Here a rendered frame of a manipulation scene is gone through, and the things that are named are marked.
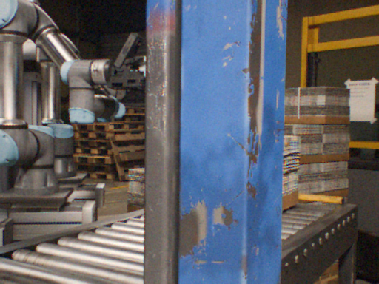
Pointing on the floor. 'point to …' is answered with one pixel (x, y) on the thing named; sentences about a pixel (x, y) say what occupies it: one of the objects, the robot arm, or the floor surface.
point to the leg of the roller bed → (347, 265)
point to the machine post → (214, 140)
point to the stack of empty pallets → (105, 163)
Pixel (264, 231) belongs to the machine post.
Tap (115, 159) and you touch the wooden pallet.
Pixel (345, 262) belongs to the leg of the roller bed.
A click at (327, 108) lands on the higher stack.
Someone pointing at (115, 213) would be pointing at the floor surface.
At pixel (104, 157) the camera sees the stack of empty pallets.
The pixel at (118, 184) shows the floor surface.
